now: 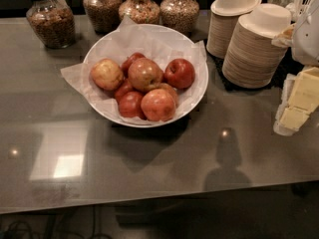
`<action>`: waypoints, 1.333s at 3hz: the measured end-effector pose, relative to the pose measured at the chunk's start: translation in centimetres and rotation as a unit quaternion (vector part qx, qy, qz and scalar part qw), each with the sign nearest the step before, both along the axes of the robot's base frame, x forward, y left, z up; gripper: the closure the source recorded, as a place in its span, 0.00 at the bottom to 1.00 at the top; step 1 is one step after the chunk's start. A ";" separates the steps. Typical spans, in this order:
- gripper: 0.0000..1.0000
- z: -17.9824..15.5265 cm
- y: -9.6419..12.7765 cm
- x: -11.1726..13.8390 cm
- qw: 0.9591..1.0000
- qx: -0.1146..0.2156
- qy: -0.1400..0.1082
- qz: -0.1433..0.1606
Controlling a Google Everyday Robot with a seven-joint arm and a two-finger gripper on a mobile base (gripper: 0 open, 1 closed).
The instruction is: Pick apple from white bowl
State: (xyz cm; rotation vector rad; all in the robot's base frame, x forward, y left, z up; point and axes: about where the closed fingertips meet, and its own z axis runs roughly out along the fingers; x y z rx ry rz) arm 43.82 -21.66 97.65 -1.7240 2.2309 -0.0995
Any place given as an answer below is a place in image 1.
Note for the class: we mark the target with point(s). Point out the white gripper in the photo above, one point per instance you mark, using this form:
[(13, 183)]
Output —
[(307, 42)]

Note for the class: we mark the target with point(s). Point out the large apple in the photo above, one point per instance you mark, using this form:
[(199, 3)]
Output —
[(145, 74)]

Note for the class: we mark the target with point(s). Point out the front paper bowl stack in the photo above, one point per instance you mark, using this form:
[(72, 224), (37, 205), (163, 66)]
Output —
[(251, 59)]

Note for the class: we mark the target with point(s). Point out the paper bowl stack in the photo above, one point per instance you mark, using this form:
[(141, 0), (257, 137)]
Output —
[(223, 19), (251, 59)]

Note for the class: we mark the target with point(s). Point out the rear paper bowl stack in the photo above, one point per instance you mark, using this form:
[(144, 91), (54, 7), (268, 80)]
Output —
[(223, 19)]

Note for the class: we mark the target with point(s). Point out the dark red right apple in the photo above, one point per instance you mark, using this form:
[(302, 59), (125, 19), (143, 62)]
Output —
[(179, 73)]

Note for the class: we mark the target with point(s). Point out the partly hidden right apple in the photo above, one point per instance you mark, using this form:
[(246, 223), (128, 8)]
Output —
[(170, 90)]

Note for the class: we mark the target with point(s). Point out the front orange-red apple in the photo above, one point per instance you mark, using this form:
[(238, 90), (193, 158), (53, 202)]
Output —
[(158, 105)]

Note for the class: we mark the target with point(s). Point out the white bowl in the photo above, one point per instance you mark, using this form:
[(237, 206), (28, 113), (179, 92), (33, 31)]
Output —
[(199, 83)]

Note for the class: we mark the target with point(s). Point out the red back apple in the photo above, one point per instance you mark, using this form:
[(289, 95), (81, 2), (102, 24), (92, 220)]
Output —
[(127, 63)]

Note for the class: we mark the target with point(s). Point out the front left red apple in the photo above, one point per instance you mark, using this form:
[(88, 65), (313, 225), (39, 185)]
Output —
[(130, 105)]

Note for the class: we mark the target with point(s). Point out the small middle left apple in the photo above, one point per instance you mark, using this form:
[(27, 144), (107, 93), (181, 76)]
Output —
[(125, 87)]

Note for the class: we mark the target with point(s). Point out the yellowish apple far left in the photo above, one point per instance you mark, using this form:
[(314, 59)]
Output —
[(107, 74)]

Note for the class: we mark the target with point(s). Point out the black mat under stacks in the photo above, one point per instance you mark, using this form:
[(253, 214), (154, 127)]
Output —
[(286, 66)]

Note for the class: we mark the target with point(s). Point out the glass cereal jar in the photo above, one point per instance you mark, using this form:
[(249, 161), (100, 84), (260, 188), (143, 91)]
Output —
[(140, 11), (180, 15), (53, 23), (103, 14)]

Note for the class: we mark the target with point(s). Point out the white paper liner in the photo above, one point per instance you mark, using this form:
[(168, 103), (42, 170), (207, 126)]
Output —
[(146, 40)]

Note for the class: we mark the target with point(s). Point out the left glass cereal jar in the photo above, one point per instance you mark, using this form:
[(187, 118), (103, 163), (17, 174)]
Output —
[(53, 23)]

